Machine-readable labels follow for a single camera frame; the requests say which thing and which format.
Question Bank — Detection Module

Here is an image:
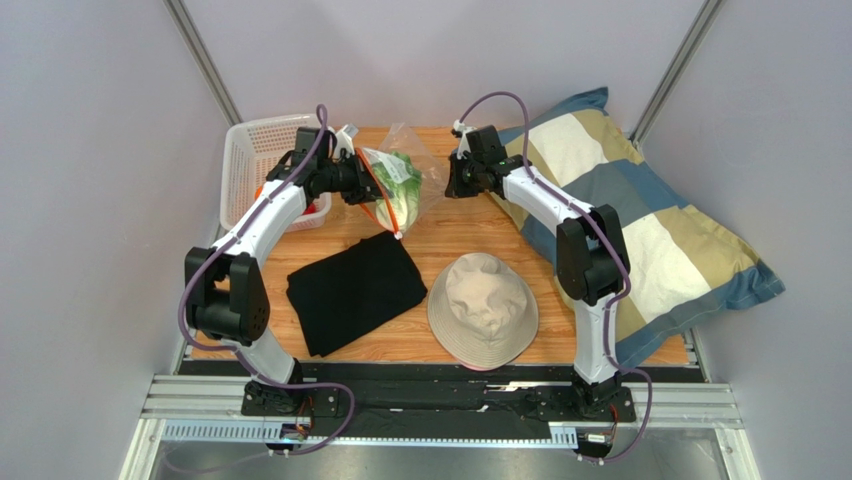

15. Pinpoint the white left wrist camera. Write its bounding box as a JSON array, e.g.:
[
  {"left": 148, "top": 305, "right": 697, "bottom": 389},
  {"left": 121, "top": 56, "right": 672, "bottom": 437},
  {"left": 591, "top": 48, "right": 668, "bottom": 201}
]
[{"left": 333, "top": 124, "right": 359, "bottom": 160}]

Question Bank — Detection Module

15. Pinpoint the fake pale cabbage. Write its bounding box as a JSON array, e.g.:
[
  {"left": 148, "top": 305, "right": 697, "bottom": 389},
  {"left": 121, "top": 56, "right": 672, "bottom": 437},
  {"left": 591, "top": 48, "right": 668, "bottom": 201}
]
[{"left": 363, "top": 148, "right": 423, "bottom": 236}]

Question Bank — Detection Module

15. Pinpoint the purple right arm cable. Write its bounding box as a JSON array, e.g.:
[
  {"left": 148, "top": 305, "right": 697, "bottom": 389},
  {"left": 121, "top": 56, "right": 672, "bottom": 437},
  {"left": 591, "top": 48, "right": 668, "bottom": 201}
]
[{"left": 455, "top": 91, "right": 655, "bottom": 465}]

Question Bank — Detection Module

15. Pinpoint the white plastic basket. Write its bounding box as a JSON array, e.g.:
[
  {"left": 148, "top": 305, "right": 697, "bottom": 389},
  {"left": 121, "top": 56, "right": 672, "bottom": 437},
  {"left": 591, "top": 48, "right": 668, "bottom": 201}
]
[{"left": 219, "top": 114, "right": 320, "bottom": 231}]

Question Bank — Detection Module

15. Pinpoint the blue beige checked pillow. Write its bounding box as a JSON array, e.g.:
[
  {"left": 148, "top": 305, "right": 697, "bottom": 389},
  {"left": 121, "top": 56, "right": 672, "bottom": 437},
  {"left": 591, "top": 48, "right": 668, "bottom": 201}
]
[{"left": 528, "top": 87, "right": 786, "bottom": 367}]

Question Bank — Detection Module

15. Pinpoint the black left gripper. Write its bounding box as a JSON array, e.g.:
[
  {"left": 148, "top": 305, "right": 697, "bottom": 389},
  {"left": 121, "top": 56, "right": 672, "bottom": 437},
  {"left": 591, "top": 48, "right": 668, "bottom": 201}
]
[{"left": 317, "top": 150, "right": 391, "bottom": 207}]

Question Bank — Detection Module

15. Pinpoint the clear orange zip top bag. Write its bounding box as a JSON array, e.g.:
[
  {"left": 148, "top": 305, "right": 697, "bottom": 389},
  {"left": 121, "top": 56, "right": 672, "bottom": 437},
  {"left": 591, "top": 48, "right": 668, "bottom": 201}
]
[{"left": 356, "top": 123, "right": 449, "bottom": 240}]

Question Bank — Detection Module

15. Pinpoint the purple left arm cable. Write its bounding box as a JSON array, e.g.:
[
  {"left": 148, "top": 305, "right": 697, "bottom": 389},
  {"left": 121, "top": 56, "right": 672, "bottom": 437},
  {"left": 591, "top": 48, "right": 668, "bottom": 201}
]
[{"left": 176, "top": 103, "right": 357, "bottom": 457}]

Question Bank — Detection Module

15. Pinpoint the beige bucket hat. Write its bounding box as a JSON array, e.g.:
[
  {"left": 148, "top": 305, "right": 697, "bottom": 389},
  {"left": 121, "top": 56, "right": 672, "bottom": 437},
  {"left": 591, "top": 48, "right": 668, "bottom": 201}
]
[{"left": 427, "top": 252, "right": 539, "bottom": 372}]

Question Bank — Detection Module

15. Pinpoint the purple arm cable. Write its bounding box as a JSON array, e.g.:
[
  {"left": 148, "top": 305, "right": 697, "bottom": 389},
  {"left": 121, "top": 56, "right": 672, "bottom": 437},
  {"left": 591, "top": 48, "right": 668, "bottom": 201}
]
[
  {"left": 176, "top": 103, "right": 357, "bottom": 457},
  {"left": 455, "top": 91, "right": 655, "bottom": 465}
]

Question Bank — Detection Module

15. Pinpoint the black folded cloth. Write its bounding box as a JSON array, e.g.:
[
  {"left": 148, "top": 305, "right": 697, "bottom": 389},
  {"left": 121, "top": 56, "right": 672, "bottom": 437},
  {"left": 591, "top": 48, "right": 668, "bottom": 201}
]
[{"left": 286, "top": 232, "right": 428, "bottom": 357}]

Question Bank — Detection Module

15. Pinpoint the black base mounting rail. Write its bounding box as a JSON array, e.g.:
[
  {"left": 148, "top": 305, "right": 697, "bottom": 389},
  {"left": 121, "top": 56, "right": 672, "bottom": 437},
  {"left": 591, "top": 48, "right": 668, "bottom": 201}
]
[{"left": 139, "top": 359, "right": 743, "bottom": 451}]

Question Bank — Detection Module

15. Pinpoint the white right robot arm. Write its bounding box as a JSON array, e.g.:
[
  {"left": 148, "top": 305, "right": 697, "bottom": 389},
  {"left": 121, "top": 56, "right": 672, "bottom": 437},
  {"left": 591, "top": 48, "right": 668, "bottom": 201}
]
[{"left": 445, "top": 122, "right": 629, "bottom": 418}]

